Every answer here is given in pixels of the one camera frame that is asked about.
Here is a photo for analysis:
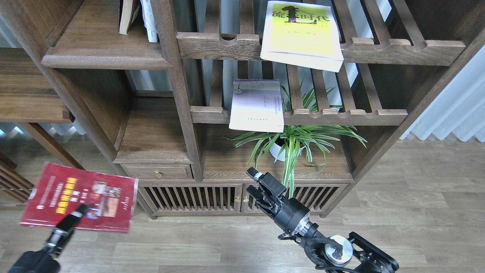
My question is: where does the upright tan book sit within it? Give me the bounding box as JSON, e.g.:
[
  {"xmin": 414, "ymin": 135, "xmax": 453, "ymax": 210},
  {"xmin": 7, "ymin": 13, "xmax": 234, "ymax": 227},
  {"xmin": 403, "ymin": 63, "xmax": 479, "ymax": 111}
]
[{"xmin": 119, "ymin": 0, "xmax": 141, "ymax": 35}]

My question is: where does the small wooden drawer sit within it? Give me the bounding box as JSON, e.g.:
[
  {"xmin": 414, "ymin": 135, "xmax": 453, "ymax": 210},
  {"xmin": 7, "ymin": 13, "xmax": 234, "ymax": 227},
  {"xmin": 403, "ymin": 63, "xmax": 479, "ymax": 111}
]
[{"xmin": 121, "ymin": 164, "xmax": 193, "ymax": 180}]

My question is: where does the white plant pot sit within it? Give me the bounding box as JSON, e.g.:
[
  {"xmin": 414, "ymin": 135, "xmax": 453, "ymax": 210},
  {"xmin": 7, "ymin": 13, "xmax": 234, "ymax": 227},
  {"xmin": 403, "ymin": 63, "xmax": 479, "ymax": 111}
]
[{"xmin": 269, "ymin": 137, "xmax": 305, "ymax": 162}]

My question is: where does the wooden side shelf unit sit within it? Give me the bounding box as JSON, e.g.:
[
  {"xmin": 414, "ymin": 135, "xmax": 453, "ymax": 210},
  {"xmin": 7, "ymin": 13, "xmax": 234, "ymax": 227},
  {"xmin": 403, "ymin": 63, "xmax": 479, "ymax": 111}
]
[{"xmin": 0, "ymin": 49, "xmax": 86, "ymax": 205}]

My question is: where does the left slatted cabinet door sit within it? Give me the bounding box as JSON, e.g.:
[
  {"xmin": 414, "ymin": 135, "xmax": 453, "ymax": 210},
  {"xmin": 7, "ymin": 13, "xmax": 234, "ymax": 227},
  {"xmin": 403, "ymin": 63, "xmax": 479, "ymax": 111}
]
[{"xmin": 138, "ymin": 184, "xmax": 243, "ymax": 219}]

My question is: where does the green spider plant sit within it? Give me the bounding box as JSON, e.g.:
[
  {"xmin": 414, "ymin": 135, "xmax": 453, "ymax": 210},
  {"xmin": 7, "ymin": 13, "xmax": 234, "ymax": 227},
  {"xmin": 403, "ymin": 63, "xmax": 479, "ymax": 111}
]
[{"xmin": 233, "ymin": 96, "xmax": 366, "ymax": 196}]

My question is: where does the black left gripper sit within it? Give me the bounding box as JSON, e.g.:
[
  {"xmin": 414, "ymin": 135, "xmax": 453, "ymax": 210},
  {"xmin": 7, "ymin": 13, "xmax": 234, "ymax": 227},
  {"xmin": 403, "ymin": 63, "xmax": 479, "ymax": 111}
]
[{"xmin": 8, "ymin": 203, "xmax": 89, "ymax": 273}]

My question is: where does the upright white book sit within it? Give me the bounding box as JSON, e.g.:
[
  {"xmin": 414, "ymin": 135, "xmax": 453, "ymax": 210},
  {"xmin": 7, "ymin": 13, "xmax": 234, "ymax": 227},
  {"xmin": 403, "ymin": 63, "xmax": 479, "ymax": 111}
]
[{"xmin": 141, "ymin": 0, "xmax": 159, "ymax": 43}]

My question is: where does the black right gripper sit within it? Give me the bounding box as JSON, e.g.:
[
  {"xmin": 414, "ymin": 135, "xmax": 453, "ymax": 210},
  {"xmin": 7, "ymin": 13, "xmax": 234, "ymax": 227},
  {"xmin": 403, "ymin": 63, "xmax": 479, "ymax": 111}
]
[{"xmin": 246, "ymin": 167, "xmax": 311, "ymax": 235}]

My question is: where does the right slatted cabinet door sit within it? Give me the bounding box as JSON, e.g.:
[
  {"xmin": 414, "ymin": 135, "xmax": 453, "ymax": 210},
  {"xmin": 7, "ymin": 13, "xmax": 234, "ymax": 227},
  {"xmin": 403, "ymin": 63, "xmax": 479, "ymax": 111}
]
[{"xmin": 241, "ymin": 184, "xmax": 348, "ymax": 216}]

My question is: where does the white curtain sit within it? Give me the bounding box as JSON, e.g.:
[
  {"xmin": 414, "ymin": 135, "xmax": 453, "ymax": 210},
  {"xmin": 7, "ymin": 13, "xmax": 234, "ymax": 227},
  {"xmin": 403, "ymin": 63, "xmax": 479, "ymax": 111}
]
[{"xmin": 400, "ymin": 47, "xmax": 485, "ymax": 142}]

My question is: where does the dark wooden bookshelf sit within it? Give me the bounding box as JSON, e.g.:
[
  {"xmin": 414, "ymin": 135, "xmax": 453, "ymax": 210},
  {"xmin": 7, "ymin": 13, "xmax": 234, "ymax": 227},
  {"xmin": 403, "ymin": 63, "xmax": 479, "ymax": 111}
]
[{"xmin": 1, "ymin": 0, "xmax": 484, "ymax": 208}]

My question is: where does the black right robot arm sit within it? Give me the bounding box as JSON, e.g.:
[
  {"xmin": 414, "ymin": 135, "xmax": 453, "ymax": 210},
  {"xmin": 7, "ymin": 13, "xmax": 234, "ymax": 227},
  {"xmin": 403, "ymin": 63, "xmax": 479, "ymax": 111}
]
[{"xmin": 247, "ymin": 168, "xmax": 399, "ymax": 273}]

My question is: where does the red cover book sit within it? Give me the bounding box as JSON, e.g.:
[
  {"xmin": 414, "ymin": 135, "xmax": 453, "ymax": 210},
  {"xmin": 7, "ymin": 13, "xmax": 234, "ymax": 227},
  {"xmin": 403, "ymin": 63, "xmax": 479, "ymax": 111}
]
[{"xmin": 19, "ymin": 163, "xmax": 138, "ymax": 233}]

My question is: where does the pale purple white book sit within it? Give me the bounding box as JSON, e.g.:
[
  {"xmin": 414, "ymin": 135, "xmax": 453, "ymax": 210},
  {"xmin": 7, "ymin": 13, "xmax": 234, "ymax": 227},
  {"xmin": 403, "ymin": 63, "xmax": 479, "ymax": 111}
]
[{"xmin": 229, "ymin": 79, "xmax": 284, "ymax": 133}]

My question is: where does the slatted cabinet door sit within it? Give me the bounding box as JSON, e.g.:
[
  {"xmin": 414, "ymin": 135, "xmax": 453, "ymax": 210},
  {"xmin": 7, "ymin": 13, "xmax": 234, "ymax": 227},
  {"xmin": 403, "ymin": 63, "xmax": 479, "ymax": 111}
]
[
  {"xmin": 241, "ymin": 184, "xmax": 348, "ymax": 216},
  {"xmin": 138, "ymin": 184, "xmax": 243, "ymax": 219}
]

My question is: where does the yellow cover book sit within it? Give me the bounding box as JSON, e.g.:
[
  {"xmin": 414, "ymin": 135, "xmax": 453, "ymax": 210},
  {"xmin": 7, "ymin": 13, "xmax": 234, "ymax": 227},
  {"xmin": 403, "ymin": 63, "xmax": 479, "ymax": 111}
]
[{"xmin": 260, "ymin": 1, "xmax": 344, "ymax": 72}]

